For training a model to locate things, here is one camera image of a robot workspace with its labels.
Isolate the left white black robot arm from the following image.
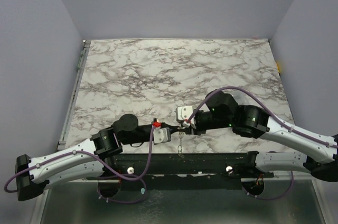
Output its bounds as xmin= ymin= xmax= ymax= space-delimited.
xmin=14 ymin=114 xmax=182 ymax=201

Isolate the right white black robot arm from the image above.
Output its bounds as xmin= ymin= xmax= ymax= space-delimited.
xmin=176 ymin=90 xmax=337 ymax=182

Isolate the clear plastic bag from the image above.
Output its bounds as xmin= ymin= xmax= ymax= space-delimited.
xmin=233 ymin=91 xmax=250 ymax=105

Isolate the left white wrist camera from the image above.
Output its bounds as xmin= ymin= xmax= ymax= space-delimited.
xmin=153 ymin=128 xmax=171 ymax=145

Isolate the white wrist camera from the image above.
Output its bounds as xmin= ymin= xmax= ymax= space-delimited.
xmin=176 ymin=106 xmax=194 ymax=122
xmin=153 ymin=128 xmax=171 ymax=145

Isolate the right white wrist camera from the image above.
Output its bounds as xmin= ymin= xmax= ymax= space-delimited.
xmin=176 ymin=106 xmax=194 ymax=122

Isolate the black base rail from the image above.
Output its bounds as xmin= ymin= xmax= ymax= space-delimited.
xmin=54 ymin=151 xmax=315 ymax=190

